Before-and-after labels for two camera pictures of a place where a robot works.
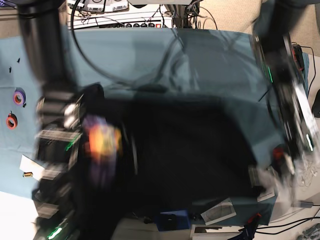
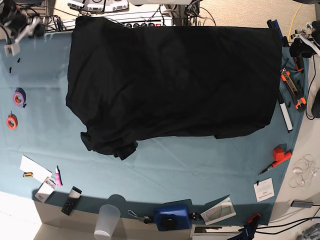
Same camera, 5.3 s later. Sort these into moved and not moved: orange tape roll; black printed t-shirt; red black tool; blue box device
Moved: black printed t-shirt
Not moved: red black tool; blue box device; orange tape roll
